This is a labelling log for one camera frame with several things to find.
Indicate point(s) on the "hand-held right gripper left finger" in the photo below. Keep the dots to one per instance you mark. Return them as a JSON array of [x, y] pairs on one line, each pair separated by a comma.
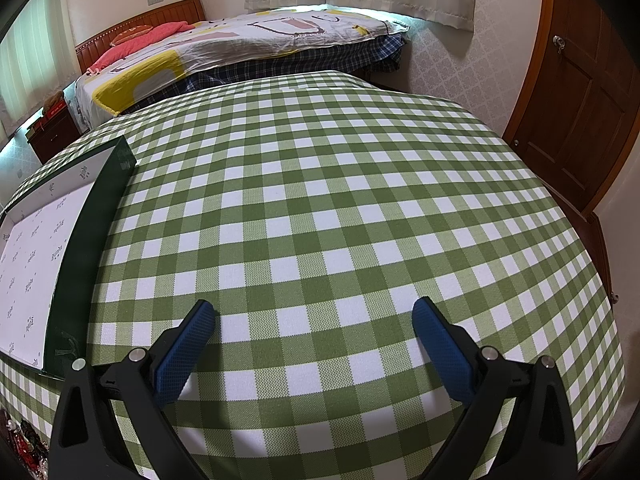
[[185, 355]]

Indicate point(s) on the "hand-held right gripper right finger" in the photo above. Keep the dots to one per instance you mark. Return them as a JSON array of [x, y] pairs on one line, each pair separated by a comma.
[[445, 355]]

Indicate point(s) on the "green box with white lining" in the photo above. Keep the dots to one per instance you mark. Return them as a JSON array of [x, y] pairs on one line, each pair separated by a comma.
[[30, 260]]

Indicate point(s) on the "green checked tablecloth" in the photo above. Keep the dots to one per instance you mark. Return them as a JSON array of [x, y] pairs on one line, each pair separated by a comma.
[[350, 210]]

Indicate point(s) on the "dark red patterned object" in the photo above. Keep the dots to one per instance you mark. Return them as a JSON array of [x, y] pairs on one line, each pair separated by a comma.
[[22, 442]]

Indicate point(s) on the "dark wooden nightstand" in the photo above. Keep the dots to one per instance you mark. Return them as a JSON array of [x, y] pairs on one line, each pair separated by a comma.
[[55, 135]]

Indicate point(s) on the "red box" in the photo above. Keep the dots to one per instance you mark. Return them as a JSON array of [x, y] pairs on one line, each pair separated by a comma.
[[54, 108]]

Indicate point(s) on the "brown wooden door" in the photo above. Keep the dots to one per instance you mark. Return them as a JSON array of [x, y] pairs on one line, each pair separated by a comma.
[[585, 110]]

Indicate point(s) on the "brown plush toy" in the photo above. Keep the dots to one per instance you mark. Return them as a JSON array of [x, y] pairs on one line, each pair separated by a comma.
[[51, 99]]

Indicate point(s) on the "pink pillow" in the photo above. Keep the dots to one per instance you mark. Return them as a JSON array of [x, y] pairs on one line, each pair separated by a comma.
[[150, 40]]

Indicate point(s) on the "blue plaid bed sheet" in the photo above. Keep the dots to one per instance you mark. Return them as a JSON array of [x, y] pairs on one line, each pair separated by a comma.
[[320, 60]]

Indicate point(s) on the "patterned white bedsheet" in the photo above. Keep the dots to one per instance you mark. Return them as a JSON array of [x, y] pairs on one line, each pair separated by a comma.
[[260, 42]]

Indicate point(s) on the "red cushion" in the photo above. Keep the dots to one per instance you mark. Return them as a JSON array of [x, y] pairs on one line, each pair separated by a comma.
[[130, 35]]

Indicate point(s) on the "wooden headboard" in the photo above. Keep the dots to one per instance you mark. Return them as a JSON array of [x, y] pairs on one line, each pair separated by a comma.
[[165, 12]]

